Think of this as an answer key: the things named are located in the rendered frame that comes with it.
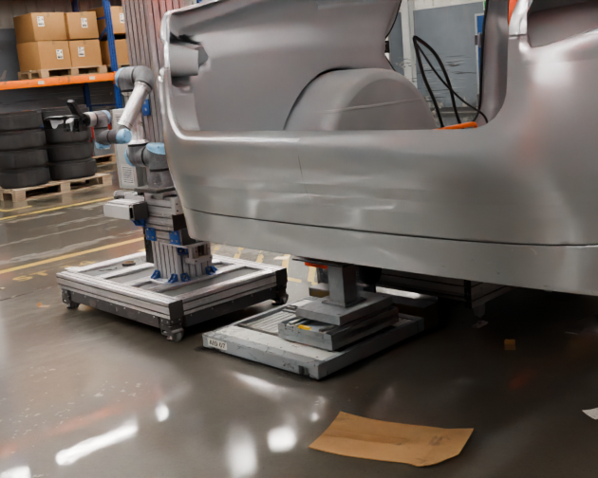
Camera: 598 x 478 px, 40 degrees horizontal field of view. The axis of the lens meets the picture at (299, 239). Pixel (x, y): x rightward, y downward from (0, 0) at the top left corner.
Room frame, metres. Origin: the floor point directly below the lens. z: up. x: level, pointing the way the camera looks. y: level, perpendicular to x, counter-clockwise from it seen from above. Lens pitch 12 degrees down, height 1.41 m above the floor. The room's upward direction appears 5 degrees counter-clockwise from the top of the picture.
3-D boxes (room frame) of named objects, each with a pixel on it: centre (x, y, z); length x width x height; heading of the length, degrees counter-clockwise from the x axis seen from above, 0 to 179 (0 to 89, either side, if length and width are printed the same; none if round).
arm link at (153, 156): (4.48, 0.72, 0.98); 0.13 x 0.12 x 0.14; 57
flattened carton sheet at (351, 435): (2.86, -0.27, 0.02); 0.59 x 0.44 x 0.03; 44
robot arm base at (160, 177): (4.48, 0.72, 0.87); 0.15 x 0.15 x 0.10
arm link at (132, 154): (4.55, 0.83, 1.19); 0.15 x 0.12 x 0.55; 57
